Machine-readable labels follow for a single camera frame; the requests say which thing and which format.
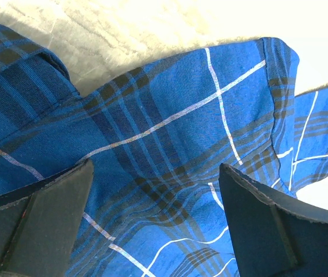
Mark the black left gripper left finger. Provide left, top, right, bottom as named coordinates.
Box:
left=0, top=160, right=94, bottom=276

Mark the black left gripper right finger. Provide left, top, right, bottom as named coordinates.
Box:
left=219, top=164, right=328, bottom=276

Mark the blue plaid long sleeve shirt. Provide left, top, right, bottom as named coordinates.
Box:
left=0, top=24, right=328, bottom=276

